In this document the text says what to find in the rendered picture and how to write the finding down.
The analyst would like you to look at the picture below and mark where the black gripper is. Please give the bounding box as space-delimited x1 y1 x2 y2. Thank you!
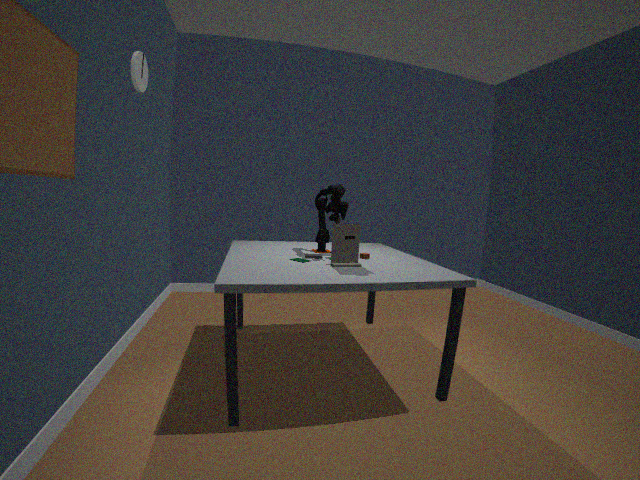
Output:
329 200 349 224

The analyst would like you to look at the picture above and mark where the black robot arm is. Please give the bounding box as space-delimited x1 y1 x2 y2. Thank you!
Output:
315 184 346 252

